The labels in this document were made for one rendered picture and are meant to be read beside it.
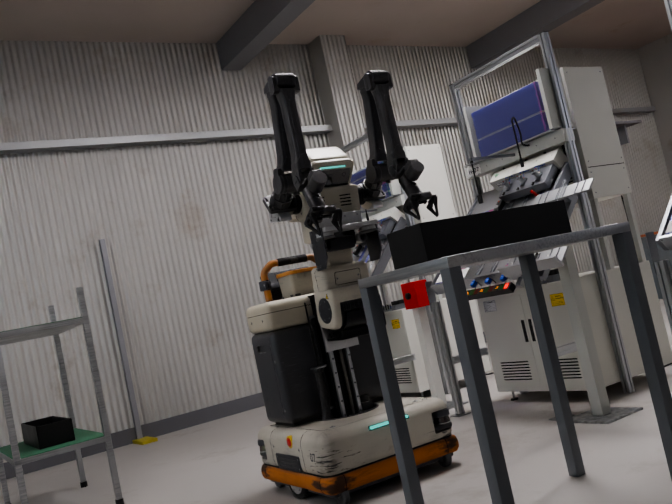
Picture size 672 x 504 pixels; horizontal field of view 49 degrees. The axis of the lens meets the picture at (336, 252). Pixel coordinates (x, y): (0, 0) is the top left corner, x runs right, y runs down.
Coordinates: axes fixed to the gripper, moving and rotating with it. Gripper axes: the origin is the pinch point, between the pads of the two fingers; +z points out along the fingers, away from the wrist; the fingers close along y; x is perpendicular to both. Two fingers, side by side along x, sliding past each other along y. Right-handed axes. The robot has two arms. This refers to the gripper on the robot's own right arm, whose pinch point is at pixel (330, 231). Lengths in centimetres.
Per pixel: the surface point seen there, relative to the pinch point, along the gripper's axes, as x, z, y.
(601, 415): 56, 81, 125
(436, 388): 165, 13, 132
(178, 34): 226, -385, 104
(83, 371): 362, -144, -23
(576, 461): 10, 101, 55
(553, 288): 61, 13, 150
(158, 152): 286, -301, 71
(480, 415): -41, 89, -13
